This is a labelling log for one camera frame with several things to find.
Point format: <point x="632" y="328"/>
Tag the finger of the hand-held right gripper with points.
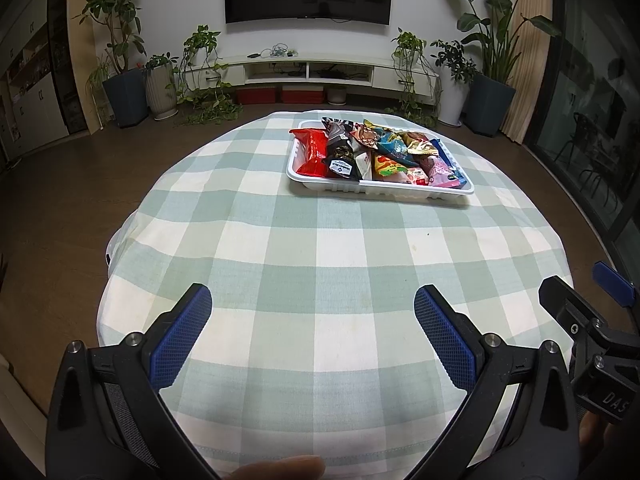
<point x="567" y="305"/>
<point x="612" y="282"/>

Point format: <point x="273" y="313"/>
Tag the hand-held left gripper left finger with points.
<point x="180" y="340"/>

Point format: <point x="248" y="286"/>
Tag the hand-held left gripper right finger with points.
<point x="445" y="340"/>

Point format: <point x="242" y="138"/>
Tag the white plastic tray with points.
<point x="380" y="189"/>

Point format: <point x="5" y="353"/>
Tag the small red white candy packet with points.
<point x="416" y="176"/>

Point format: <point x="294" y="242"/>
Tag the pink snack packet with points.
<point x="440" y="170"/>

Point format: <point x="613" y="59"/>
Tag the yellow cartoon snack packet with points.
<point x="385" y="166"/>

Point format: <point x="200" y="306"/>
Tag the dark blue snack packet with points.
<point x="446" y="152"/>

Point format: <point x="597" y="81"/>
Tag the white and red long packet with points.
<point x="364" y="165"/>

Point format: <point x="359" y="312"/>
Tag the light blue colourful snack packet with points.
<point x="392" y="146"/>

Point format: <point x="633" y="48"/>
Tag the black snack packet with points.
<point x="342" y="157"/>

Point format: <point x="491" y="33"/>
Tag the copper patterned foil snack packet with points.
<point x="362" y="135"/>

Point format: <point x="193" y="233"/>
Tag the red snack packet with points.
<point x="312" y="152"/>

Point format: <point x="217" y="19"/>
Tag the person's right hand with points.
<point x="597" y="435"/>

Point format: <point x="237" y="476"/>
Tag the person's left hand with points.
<point x="280" y="469"/>

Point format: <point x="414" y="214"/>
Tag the green checked tablecloth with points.
<point x="300" y="260"/>

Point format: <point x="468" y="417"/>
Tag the glass sliding door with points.
<point x="585" y="85"/>

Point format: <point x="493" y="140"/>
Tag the broad-leaf plant in dark pot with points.
<point x="490" y="105"/>

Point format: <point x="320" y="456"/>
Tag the plant in tall white pot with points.
<point x="452" y="100"/>

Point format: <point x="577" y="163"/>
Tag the beige curtain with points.
<point x="82" y="50"/>
<point x="525" y="60"/>

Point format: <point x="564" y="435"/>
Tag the plant in white ribbed pot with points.
<point x="161" y="90"/>

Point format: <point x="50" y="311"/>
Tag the red storage box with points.
<point x="256" y="96"/>
<point x="301" y="94"/>

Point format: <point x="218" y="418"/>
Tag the small white pot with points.
<point x="336" y="95"/>

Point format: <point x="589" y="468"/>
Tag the white television cabinet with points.
<point x="385" y="72"/>

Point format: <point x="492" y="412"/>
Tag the white storage cabinet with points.
<point x="30" y="95"/>

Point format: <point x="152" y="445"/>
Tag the trailing vine plant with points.
<point x="200" y="40"/>
<point x="407" y="42"/>

